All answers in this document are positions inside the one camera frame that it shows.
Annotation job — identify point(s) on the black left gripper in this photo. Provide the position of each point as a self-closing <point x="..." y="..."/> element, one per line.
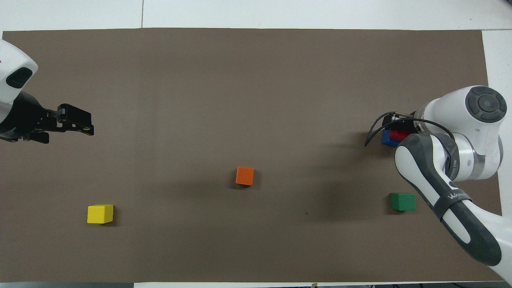
<point x="26" y="118"/>

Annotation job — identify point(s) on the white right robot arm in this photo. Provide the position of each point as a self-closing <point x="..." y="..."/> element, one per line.
<point x="440" y="108"/>

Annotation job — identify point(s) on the yellow block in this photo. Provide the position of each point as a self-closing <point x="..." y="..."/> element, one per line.
<point x="100" y="214"/>

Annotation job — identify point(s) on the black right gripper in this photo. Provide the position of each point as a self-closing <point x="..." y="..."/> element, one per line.
<point x="388" y="121"/>

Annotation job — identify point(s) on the blue block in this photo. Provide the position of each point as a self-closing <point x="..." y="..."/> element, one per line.
<point x="388" y="139"/>

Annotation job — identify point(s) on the red block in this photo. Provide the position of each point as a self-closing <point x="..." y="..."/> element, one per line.
<point x="398" y="134"/>

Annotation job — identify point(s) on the green block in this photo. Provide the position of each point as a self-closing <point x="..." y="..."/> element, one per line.
<point x="403" y="202"/>

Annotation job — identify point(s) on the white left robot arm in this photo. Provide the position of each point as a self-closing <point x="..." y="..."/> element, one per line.
<point x="12" y="64"/>

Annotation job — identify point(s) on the orange block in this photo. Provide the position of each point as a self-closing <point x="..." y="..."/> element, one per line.
<point x="244" y="176"/>

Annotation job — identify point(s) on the brown table mat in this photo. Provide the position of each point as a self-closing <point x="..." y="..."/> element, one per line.
<point x="200" y="80"/>

